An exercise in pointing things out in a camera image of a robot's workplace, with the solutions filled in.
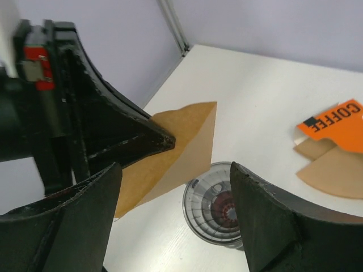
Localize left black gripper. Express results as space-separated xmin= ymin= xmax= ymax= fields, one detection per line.
xmin=1 ymin=19 xmax=176 ymax=195

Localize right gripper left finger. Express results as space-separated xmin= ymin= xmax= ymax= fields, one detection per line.
xmin=1 ymin=163 xmax=122 ymax=271

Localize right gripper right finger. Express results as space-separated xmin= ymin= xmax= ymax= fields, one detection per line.
xmin=230 ymin=162 xmax=362 ymax=271

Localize brown paper coffee filter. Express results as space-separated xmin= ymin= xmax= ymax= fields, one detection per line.
xmin=115 ymin=101 xmax=217 ymax=218

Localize clear plastic coffee dripper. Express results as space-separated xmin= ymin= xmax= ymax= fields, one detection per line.
xmin=182 ymin=161 xmax=243 ymax=250

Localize brown paper filter stack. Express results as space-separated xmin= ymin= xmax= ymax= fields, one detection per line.
xmin=294 ymin=139 xmax=362 ymax=199

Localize orange coffee filter package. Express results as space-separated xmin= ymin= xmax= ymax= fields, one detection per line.
xmin=296 ymin=99 xmax=362 ymax=154

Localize aluminium frame rail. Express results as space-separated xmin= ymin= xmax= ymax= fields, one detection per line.
xmin=157 ymin=0 xmax=190 ymax=57

